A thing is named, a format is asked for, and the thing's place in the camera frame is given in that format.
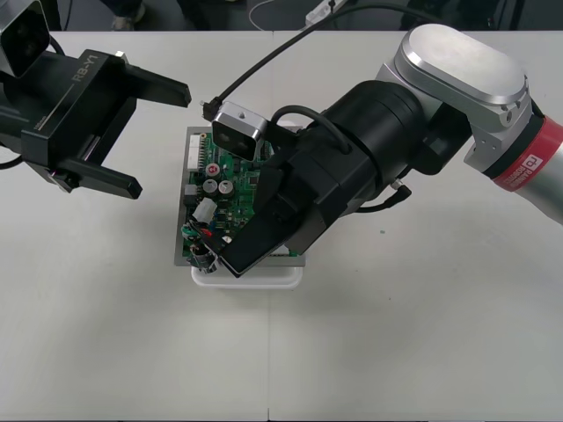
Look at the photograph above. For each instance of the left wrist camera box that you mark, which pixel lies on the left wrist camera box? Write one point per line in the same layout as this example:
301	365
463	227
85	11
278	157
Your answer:
22	39

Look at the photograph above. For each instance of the white power strip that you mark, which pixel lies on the white power strip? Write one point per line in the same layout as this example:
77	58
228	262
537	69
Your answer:
319	12

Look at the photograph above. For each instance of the green circuit board grey frame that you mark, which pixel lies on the green circuit board grey frame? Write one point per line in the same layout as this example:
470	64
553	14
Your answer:
239	178

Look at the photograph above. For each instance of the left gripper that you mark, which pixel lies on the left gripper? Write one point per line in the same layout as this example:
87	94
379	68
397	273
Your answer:
79	114

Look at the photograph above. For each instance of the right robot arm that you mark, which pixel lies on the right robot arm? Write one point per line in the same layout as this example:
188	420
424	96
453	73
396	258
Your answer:
462	66

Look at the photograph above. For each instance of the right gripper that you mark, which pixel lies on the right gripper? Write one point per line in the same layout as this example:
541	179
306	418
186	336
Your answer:
321	184

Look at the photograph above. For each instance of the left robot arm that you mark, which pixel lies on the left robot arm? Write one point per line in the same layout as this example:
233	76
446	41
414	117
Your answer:
17	114

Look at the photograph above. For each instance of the person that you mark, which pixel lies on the person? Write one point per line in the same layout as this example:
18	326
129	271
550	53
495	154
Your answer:
123	22

